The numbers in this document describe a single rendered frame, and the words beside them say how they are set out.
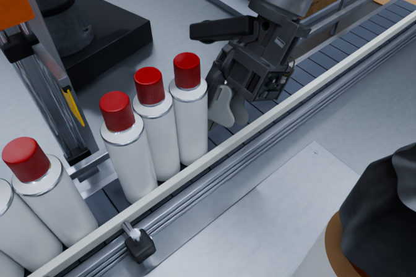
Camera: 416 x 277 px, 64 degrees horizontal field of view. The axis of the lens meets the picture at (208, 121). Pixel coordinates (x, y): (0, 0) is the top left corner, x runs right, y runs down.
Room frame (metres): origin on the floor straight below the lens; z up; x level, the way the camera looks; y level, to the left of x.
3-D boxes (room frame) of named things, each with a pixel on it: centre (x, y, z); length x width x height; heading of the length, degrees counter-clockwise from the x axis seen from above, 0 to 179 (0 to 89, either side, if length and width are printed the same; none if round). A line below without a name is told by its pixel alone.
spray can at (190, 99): (0.32, 0.03, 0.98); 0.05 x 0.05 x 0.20
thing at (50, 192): (0.19, 0.18, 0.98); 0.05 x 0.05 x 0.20
